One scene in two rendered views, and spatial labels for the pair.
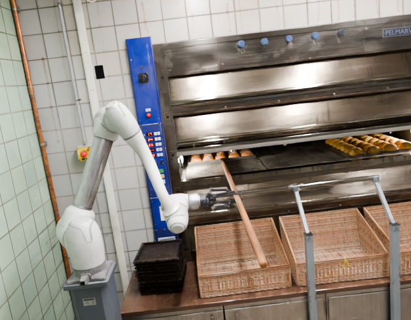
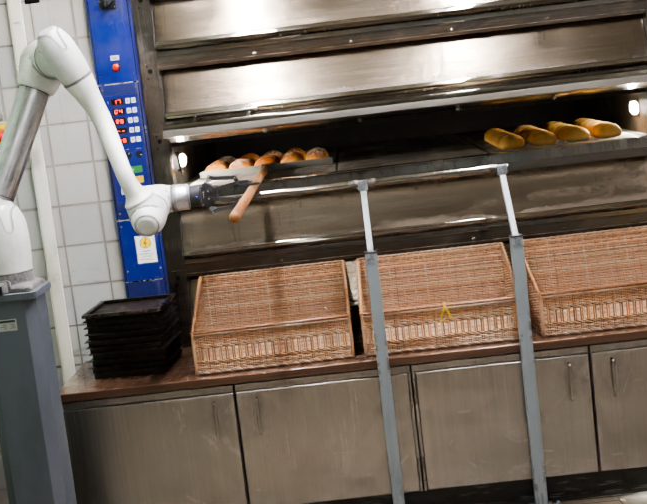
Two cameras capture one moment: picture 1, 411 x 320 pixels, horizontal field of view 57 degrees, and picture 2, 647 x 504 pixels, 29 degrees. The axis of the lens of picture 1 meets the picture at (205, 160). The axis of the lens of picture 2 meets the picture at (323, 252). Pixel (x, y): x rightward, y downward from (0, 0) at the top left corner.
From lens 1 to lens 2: 2.20 m
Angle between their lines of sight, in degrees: 4
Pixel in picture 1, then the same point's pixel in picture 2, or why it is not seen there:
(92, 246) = (13, 238)
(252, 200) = (307, 228)
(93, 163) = (17, 126)
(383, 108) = (541, 56)
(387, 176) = (559, 184)
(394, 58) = not seen: outside the picture
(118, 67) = not seen: outside the picture
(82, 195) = not seen: outside the picture
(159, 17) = not seen: outside the picture
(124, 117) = (65, 50)
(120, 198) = (63, 222)
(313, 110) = (414, 60)
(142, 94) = (105, 31)
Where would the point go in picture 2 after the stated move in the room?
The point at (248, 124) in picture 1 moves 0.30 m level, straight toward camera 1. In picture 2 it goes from (296, 84) to (282, 86)
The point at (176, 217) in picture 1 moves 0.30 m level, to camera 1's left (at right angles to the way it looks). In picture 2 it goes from (145, 208) to (51, 219)
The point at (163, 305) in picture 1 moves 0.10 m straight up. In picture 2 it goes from (131, 385) to (127, 356)
